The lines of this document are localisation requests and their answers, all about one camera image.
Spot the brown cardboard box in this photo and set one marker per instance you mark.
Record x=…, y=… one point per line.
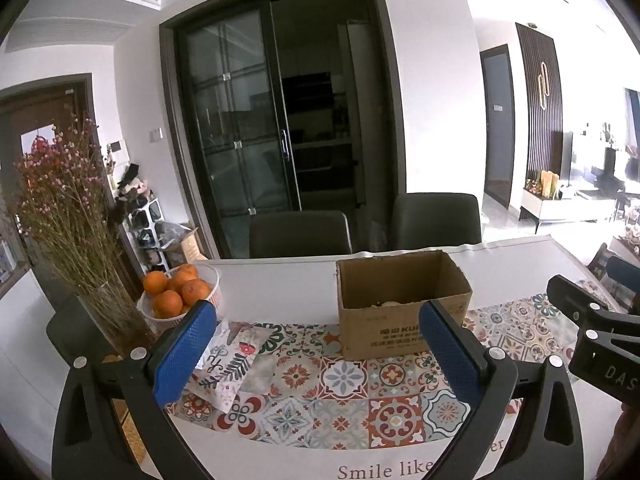
x=390, y=325

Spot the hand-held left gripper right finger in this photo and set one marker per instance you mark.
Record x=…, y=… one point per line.
x=452, y=355

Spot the floral fabric tissue pouch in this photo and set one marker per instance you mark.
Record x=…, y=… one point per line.
x=235, y=360

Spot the white wall switch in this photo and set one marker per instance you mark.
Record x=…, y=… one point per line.
x=156, y=134

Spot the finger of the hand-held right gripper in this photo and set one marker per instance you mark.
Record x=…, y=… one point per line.
x=570, y=297
x=622, y=280

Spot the patterned tile-print table runner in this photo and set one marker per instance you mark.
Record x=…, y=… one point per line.
x=345, y=385

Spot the white tv stand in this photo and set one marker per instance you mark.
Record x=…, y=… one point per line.
x=565, y=210

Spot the gold wall ornament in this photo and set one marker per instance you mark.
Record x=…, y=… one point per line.
x=544, y=85

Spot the dark glass sliding door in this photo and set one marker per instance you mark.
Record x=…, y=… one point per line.
x=240, y=120

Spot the dark hallway door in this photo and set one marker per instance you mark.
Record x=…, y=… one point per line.
x=497, y=125

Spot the dried pink flower bunch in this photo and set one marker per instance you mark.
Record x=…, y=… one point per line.
x=65, y=200

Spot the red door ornament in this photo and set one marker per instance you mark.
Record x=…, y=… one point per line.
x=42, y=144

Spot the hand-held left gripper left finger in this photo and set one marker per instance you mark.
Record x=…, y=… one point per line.
x=182, y=355

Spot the woven yellow placemat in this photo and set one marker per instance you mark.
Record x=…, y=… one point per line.
x=127, y=430

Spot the television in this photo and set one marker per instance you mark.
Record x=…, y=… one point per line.
x=590, y=157

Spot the small brown carton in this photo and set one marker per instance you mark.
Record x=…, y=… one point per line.
x=192, y=245

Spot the white fruit basket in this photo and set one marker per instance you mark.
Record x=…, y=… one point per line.
x=211, y=285

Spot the white shoe rack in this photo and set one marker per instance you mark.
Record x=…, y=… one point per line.
x=147, y=235

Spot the dark dining chair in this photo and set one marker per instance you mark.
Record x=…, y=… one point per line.
x=70, y=325
x=435, y=220
x=300, y=235

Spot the brown wooden door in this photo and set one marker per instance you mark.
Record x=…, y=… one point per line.
x=30, y=110

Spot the glass vase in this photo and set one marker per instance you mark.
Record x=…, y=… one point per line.
x=115, y=320

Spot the plush toys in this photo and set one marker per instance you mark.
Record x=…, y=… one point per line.
x=134, y=185

